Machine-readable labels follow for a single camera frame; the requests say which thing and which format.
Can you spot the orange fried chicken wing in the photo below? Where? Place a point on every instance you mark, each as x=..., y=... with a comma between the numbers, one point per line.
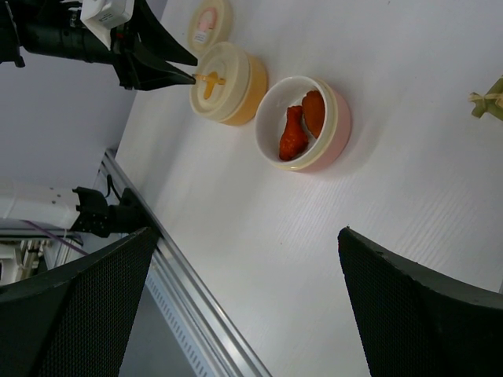
x=314, y=112

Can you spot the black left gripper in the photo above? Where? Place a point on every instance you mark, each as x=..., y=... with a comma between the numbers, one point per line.
x=149, y=69

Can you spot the aluminium mounting rail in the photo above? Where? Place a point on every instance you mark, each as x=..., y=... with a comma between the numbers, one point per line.
x=229, y=350

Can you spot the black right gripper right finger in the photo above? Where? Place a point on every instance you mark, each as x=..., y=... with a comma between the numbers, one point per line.
x=414, y=321

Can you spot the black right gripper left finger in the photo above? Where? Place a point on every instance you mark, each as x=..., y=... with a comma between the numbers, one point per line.
x=76, y=319

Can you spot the woven bamboo tray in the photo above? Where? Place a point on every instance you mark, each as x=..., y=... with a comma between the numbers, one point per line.
x=489, y=103

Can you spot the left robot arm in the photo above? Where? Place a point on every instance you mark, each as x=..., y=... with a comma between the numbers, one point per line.
x=50, y=28

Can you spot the pink lunch box bowl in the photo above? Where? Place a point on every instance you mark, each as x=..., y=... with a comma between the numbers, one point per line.
x=270, y=123

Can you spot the red chicken drumstick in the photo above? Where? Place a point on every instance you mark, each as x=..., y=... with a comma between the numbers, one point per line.
x=294, y=139

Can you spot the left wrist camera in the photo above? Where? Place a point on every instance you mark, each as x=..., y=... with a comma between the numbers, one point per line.
x=101, y=16

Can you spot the slotted cable duct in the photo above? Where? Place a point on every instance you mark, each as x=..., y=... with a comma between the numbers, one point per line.
x=184, y=332

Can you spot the cream lid pink valve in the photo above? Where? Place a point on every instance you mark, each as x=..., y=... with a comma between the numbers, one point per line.
x=211, y=23

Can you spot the orange lunch box bowl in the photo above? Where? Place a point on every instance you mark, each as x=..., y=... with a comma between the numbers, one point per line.
x=256, y=90

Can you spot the cream lunch box lid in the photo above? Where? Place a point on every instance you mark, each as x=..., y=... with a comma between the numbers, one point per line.
x=221, y=82

